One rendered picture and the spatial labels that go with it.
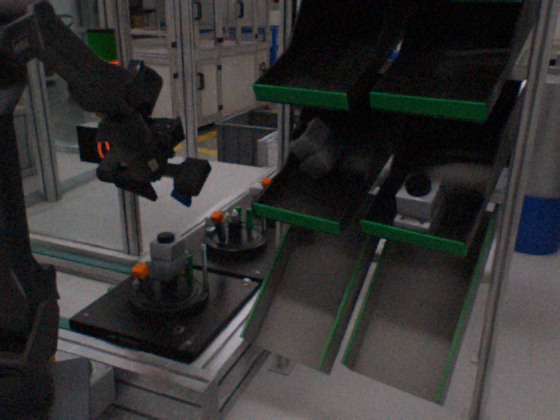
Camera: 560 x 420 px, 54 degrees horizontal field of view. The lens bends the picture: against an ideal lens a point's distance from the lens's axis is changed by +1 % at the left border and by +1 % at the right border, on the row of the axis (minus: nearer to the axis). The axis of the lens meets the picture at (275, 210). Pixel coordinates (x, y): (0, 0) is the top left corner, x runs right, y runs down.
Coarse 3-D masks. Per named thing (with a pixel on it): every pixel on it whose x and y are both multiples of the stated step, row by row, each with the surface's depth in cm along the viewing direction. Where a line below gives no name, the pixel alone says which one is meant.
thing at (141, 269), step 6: (138, 264) 87; (144, 264) 87; (150, 264) 89; (132, 270) 86; (138, 270) 86; (144, 270) 87; (138, 276) 87; (144, 276) 87; (144, 282) 88; (150, 282) 89; (144, 288) 89; (150, 288) 90; (144, 294) 90; (150, 294) 90; (150, 300) 91
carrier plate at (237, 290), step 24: (120, 288) 101; (216, 288) 101; (240, 288) 101; (96, 312) 93; (120, 312) 93; (216, 312) 93; (120, 336) 88; (144, 336) 87; (168, 336) 87; (192, 336) 87; (192, 360) 83
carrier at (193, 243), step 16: (240, 208) 121; (208, 224) 129; (224, 224) 130; (240, 224) 117; (192, 240) 121; (208, 240) 116; (240, 240) 116; (256, 240) 117; (272, 240) 121; (192, 256) 113; (208, 256) 113; (224, 256) 113; (240, 256) 113; (256, 256) 114; (272, 256) 114; (224, 272) 108; (240, 272) 107; (256, 272) 107
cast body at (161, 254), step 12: (156, 240) 93; (168, 240) 92; (180, 240) 93; (156, 252) 92; (168, 252) 91; (180, 252) 94; (156, 264) 91; (168, 264) 91; (180, 264) 94; (156, 276) 92; (168, 276) 91
